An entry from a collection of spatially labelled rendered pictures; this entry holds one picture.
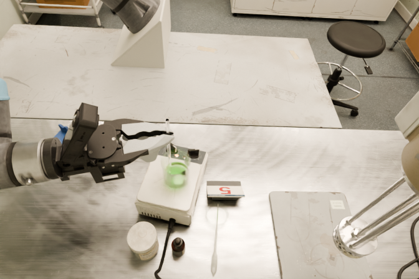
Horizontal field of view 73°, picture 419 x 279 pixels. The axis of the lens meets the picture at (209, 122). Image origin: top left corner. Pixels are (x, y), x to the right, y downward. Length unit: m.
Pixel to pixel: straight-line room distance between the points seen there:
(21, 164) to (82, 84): 0.54
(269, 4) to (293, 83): 2.12
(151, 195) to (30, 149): 0.26
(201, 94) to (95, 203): 0.46
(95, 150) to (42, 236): 0.32
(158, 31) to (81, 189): 0.52
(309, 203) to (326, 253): 0.12
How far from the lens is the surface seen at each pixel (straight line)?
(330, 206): 0.80
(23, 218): 0.81
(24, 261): 0.77
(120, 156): 0.49
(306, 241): 0.74
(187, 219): 0.66
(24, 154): 0.53
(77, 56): 1.15
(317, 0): 3.22
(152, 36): 0.96
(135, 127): 0.52
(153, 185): 0.65
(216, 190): 0.72
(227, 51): 1.13
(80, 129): 0.45
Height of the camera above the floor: 1.57
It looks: 51 degrees down
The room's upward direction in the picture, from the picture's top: 6 degrees clockwise
